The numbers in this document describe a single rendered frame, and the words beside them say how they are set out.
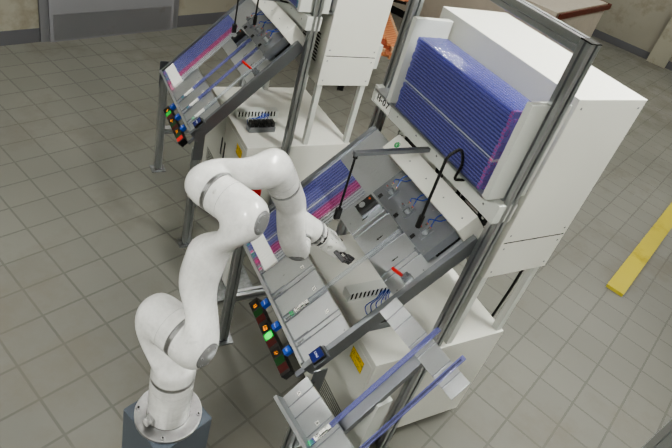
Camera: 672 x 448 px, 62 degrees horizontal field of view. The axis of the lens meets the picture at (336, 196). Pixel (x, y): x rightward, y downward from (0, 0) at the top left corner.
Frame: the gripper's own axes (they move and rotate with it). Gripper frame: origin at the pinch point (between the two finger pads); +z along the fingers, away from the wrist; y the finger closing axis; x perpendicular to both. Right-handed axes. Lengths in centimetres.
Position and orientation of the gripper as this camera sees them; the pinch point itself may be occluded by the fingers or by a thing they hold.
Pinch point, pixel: (343, 251)
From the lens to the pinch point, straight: 190.8
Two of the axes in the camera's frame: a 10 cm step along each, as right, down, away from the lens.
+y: -4.3, -6.1, 6.7
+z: 5.5, 4.1, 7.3
